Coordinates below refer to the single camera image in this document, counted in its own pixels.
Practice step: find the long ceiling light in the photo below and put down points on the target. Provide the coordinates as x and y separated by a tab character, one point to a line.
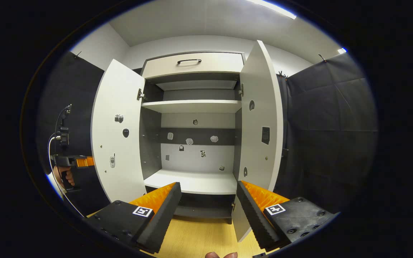
274	8

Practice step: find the beige double-door shoe cabinet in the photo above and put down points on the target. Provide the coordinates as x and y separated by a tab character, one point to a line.
151	143

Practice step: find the white cabinet shelf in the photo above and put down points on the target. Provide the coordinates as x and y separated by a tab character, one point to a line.
192	106

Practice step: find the beige cabinet drawer front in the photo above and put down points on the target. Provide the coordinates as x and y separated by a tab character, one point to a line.
163	66

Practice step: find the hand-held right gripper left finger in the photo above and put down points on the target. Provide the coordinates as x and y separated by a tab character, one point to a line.
161	222

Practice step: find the white cabinet floor board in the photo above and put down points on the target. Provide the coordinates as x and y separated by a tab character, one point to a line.
199	181

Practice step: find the metal right door hinge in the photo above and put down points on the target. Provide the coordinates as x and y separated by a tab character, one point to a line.
241	89

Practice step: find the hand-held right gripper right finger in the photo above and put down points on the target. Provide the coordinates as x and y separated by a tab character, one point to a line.
256	222

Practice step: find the metal left door hinge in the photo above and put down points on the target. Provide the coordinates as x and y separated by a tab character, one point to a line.
140	95

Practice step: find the black cloth clip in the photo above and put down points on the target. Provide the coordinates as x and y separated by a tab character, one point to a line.
282	74

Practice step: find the black backdrop cloth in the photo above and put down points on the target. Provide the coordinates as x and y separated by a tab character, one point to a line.
328	125

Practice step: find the metal door hinge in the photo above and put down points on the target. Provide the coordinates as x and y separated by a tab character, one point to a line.
140	95
241	89

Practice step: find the beige cabinet door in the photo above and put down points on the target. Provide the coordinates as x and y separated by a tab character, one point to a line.
117	89
260	89

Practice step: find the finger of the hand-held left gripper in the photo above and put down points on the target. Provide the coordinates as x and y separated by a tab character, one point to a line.
84	162

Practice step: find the small ceiling light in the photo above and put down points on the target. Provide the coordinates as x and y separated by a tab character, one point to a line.
342	50

